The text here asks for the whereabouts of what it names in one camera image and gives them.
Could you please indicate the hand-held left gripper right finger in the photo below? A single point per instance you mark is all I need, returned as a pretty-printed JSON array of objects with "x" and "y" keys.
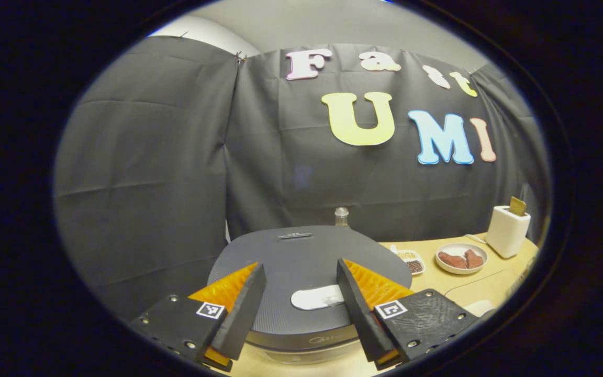
[{"x": 359, "y": 314}]

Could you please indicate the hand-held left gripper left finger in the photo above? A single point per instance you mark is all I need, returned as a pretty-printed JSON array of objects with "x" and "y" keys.
[{"x": 241, "y": 314}]

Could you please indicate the dark grey rice cooker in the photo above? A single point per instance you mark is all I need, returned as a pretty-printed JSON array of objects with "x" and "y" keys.
[{"x": 301, "y": 262}]

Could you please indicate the white divided seasoning dish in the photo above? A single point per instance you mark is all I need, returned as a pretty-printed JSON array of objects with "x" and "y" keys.
[{"x": 411, "y": 261}]

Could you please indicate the small glass bottle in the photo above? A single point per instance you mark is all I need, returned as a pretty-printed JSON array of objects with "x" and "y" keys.
[{"x": 342, "y": 219}]

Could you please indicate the red-brown meat piece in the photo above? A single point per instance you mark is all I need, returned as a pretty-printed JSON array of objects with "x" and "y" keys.
[
  {"x": 474, "y": 259},
  {"x": 452, "y": 260}
]

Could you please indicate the white round plate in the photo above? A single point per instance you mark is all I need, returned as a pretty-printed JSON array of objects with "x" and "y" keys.
[{"x": 461, "y": 247}]

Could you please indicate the white toaster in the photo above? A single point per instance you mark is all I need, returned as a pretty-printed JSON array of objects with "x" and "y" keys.
[{"x": 505, "y": 235}]

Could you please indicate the black backdrop cloth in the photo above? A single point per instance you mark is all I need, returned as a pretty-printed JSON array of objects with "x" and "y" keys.
[{"x": 149, "y": 157}]

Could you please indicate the brown toast slice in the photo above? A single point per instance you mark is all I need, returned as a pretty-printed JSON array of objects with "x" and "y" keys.
[{"x": 517, "y": 206}]

